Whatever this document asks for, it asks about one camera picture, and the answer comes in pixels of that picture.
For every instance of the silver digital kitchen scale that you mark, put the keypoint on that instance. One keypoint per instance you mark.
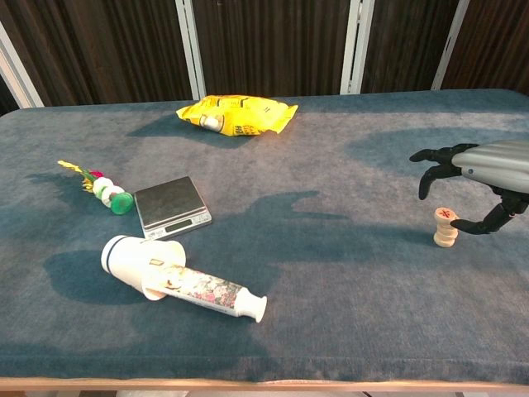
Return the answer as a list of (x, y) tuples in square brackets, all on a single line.
[(169, 202)]

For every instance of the white cup dark stripe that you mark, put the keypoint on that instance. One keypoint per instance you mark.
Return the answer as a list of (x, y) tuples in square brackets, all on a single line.
[(124, 258)]

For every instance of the blue table cloth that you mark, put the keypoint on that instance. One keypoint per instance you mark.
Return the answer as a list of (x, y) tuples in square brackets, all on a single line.
[(289, 165)]

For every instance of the yellow snack bag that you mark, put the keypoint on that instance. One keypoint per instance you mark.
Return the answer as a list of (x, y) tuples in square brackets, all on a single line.
[(248, 116)]

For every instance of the floral toothpaste tube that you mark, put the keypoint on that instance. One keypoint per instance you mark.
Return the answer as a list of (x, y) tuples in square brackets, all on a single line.
[(206, 289)]

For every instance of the white metal partition post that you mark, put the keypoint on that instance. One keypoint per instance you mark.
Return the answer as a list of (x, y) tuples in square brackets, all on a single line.
[(355, 45), (16, 78), (450, 45), (191, 49)]

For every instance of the red-lettered wooden chess piece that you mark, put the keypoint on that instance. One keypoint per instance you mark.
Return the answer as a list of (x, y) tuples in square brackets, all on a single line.
[(446, 226), (445, 214)]

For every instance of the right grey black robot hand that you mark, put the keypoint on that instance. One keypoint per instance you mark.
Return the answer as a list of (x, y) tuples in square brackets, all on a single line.
[(496, 165)]

